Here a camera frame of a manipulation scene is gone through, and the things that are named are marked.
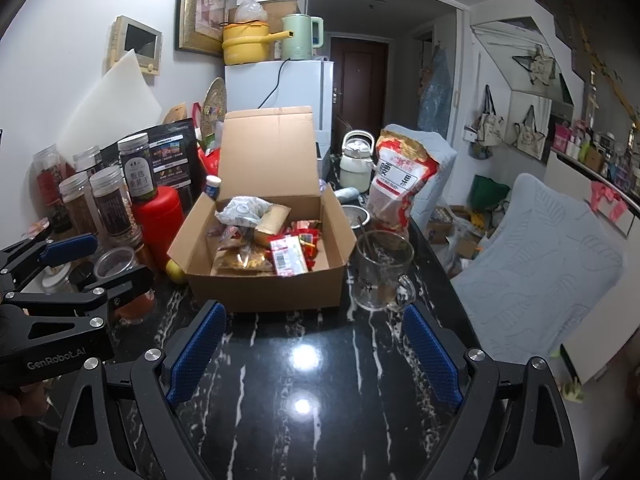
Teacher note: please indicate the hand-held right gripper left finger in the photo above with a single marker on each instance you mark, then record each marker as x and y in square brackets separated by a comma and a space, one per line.
[197, 355]

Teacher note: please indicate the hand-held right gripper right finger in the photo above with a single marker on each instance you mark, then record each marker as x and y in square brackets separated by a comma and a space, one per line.
[432, 355]

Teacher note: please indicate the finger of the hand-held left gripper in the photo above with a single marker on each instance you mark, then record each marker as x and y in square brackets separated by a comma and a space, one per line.
[125, 285]
[70, 250]

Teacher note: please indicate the clear bag of waffles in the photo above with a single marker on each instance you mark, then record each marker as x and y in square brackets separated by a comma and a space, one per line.
[240, 260]

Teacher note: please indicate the red white snack packet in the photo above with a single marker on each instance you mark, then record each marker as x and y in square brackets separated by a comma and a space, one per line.
[289, 257]

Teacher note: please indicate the white patterned snack bag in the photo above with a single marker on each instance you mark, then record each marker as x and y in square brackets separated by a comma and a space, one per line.
[242, 212]

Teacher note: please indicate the gold windowed box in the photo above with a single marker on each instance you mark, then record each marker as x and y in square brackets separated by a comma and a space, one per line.
[272, 225]

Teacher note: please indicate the brown cardboard box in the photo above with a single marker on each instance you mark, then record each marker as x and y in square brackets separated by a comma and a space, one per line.
[270, 150]

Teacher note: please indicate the person's left hand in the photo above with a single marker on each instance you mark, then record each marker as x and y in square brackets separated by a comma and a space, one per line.
[22, 400]

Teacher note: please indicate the clear jar of brown seeds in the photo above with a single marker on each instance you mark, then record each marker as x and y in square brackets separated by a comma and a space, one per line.
[80, 207]

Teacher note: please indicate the yellow fruit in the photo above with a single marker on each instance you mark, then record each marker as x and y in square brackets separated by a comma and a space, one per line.
[177, 271]

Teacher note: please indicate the clear jar of dark tea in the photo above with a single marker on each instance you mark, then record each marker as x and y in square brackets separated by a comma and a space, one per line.
[112, 205]

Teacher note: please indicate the clear jar of red fruit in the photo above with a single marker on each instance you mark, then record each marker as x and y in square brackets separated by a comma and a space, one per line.
[50, 185]

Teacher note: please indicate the red plastic canister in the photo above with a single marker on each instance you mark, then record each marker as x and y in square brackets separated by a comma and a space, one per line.
[157, 225]

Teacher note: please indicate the clear glass mug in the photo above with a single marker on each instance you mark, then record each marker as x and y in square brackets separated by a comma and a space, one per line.
[382, 275]

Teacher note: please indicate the dark label white-lid jar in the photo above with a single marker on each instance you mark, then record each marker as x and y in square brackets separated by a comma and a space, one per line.
[136, 170]

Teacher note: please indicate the metal spoon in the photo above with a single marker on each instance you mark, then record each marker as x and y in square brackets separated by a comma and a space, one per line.
[369, 247]

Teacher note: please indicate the small white-capped blue bottle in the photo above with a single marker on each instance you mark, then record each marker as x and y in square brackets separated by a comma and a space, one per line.
[212, 187]

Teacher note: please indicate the black stand-up pouch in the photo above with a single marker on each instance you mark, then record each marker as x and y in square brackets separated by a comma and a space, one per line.
[172, 160]

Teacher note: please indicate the steel bowl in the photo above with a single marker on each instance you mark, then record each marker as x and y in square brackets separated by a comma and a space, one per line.
[357, 217]

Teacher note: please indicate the white foam board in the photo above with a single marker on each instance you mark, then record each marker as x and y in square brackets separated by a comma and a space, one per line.
[120, 100]

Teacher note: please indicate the green bag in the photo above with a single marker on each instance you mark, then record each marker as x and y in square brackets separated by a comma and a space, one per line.
[490, 192]

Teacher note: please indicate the large red white nut bag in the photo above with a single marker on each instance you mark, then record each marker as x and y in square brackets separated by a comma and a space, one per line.
[400, 185]

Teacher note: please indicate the roll of blue bags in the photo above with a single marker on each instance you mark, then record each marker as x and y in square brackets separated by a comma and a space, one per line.
[346, 193]

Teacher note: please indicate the round woven mat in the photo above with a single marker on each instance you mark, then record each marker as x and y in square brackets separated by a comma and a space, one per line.
[216, 100]

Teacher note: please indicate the canvas tote bag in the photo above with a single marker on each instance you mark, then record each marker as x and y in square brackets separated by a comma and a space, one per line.
[490, 127]

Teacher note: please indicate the row of shelf bottles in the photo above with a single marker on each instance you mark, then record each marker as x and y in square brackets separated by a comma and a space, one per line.
[595, 155]

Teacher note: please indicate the hanging blue plastic bag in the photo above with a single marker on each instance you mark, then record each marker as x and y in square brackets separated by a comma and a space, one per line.
[435, 95]

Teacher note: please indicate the white fridge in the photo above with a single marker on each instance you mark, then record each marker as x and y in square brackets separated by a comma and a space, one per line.
[300, 85]

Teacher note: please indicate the yellow pot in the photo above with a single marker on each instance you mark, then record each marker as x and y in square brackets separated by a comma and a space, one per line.
[245, 45]

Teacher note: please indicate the gold framed picture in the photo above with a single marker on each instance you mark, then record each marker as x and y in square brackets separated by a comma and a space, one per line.
[202, 5]

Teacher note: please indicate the dark wooden door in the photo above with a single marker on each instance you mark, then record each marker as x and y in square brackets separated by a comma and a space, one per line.
[357, 85]

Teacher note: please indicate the green electric kettle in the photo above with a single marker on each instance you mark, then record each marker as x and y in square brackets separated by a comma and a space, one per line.
[297, 40]

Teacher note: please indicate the clear plastic bag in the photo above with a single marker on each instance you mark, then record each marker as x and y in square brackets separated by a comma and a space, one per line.
[251, 11]

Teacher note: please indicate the wall intercom panel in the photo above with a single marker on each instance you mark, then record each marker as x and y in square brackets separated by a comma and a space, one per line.
[137, 42]

